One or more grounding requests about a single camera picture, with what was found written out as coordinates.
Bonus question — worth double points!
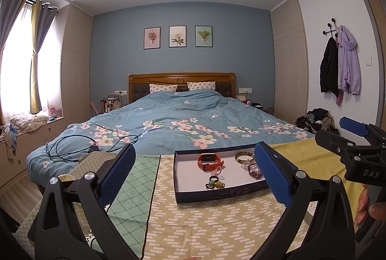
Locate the gold bangle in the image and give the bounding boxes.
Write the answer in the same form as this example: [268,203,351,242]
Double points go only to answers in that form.
[235,152,254,164]

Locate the clear crystal bracelet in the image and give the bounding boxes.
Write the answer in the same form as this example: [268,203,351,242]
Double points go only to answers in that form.
[241,159,257,172]

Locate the wooden bed headboard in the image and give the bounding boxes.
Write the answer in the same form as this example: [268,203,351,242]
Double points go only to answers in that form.
[128,73,236,104]

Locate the blue floral duvet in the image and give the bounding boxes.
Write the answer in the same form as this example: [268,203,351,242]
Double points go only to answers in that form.
[26,89,316,185]

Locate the maroon beaded bracelet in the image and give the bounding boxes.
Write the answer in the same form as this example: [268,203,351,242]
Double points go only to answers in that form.
[249,166,266,180]

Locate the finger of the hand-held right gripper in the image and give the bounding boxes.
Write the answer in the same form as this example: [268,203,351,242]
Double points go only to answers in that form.
[339,117,386,147]
[315,129,375,165]

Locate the yellow and grey curtain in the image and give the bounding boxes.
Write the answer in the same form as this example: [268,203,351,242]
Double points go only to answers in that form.
[29,0,58,114]

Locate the small pink fan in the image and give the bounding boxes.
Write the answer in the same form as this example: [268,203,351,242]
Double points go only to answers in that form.
[48,105,63,120]

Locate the plain yellow cloth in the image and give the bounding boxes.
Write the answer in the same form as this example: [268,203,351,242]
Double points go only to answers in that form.
[269,138,367,218]

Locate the black wall coat hooks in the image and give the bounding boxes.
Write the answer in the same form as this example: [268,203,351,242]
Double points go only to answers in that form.
[322,18,341,37]

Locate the pile of light clothes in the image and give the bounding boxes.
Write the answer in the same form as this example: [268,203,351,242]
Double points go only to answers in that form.
[10,114,49,132]

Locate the blue hanging garment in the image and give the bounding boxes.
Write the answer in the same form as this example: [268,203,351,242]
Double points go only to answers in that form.
[4,124,19,160]

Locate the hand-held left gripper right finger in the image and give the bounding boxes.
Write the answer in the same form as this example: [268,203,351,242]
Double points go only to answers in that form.
[254,141,356,260]

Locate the pink flower framed picture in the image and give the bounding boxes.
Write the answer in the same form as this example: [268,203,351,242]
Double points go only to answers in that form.
[144,27,161,50]

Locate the white dotted pillow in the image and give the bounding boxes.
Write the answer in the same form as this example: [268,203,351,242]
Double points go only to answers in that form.
[149,84,178,94]
[187,81,217,91]

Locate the group of cosmetic bottles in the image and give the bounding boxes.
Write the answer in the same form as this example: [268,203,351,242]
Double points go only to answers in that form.
[98,91,124,113]

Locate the white sheer curtain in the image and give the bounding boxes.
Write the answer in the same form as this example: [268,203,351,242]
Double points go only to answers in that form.
[0,7,35,125]

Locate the navy jewelry box tray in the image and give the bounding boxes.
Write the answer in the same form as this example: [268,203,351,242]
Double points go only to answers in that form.
[174,144,272,204]

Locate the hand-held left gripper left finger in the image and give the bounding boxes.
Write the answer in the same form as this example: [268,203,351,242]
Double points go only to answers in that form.
[27,143,142,260]

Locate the green plant framed picture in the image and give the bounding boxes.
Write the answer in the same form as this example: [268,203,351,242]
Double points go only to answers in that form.
[195,26,213,48]

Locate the pile of dark clothes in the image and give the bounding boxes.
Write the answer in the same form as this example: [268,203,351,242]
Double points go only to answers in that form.
[295,108,340,134]

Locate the black jacket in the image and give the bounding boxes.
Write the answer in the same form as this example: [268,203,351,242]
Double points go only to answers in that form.
[320,36,340,98]

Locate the person's right hand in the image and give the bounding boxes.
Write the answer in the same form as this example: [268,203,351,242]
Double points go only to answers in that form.
[355,185,386,227]

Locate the patchwork patterned cloth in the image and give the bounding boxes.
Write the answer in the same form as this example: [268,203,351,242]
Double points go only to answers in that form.
[14,152,320,260]

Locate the orange smart watch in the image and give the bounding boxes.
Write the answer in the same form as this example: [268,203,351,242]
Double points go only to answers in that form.
[197,153,225,172]

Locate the beige wardrobe beside coat hooks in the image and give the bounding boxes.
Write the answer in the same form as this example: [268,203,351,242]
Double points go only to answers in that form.
[270,0,310,125]

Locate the black cable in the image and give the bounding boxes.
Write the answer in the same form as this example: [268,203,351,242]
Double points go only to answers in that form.
[46,133,139,162]

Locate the cream flower framed picture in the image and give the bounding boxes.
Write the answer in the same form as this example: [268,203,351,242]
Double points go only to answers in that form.
[169,26,187,48]

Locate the beige wardrobe beside window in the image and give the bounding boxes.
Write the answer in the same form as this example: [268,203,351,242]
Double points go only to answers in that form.
[60,4,94,125]

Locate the purple jacket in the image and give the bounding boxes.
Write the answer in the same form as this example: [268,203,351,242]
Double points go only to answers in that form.
[336,25,361,95]

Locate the beige window seat cabinet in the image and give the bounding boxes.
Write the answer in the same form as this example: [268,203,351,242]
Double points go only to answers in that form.
[0,117,65,188]

